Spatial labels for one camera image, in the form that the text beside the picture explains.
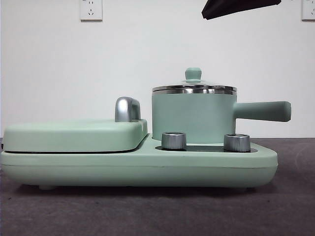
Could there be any glass lid with green knob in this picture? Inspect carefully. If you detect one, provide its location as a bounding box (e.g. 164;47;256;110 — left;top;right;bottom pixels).
151;67;238;91

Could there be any silver control knob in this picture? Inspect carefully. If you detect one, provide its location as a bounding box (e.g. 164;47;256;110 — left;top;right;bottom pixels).
223;133;251;151
161;132;187;150

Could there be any mint green breakfast machine base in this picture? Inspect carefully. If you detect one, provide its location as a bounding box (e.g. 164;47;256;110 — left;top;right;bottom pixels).
0;134;279;191

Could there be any mint green griddle lid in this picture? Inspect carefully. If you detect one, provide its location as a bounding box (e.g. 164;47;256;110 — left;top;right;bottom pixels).
2;96;150;152

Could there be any white wall socket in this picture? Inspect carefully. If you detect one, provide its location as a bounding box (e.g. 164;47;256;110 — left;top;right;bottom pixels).
79;0;103;21
301;0;315;21

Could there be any mint green handled pot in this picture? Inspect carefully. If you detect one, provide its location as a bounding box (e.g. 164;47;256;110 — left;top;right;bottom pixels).
151;87;292;146

